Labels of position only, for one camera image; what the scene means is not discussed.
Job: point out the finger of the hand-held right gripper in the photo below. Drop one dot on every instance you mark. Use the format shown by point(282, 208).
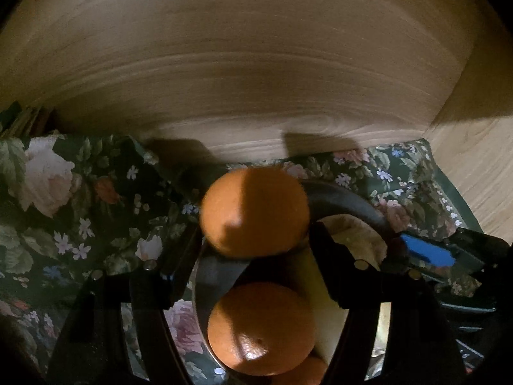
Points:
point(427, 250)

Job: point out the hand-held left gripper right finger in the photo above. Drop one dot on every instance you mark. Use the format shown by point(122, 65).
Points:
point(332, 264)

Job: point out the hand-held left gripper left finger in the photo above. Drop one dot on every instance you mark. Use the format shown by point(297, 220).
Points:
point(176, 276)

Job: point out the dark round plate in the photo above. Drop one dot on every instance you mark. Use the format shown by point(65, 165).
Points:
point(344, 200)

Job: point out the medium orange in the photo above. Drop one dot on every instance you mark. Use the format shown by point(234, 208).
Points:
point(254, 212)

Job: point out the large orange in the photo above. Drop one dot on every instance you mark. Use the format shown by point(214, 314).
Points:
point(260, 329)

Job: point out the small mandarin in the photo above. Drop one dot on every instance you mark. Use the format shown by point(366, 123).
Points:
point(300, 373)

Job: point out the dark floral cloth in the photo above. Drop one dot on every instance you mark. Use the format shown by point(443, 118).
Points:
point(60, 208)

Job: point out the wooden desk hutch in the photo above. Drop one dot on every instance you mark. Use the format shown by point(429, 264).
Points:
point(240, 68)

